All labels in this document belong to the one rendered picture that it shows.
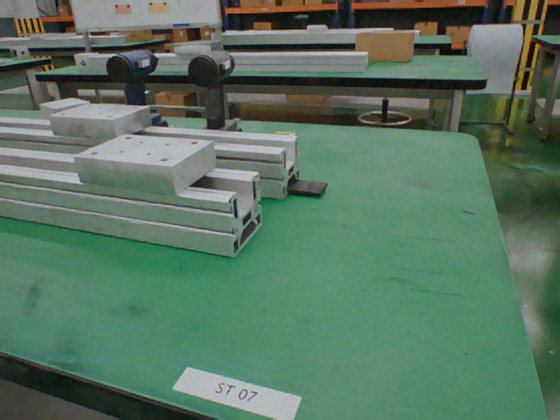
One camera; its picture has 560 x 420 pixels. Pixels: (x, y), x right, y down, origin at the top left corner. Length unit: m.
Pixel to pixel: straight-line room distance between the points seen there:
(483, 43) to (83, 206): 3.72
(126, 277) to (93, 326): 0.09
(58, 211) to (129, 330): 0.30
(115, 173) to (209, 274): 0.19
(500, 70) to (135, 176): 3.79
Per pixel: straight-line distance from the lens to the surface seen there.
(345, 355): 0.42
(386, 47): 2.56
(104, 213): 0.67
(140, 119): 0.89
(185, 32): 11.94
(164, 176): 0.55
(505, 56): 4.12
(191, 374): 0.41
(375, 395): 0.39
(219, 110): 0.91
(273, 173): 0.70
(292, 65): 2.21
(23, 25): 9.19
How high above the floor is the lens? 1.08
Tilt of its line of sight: 26 degrees down
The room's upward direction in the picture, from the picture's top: 2 degrees counter-clockwise
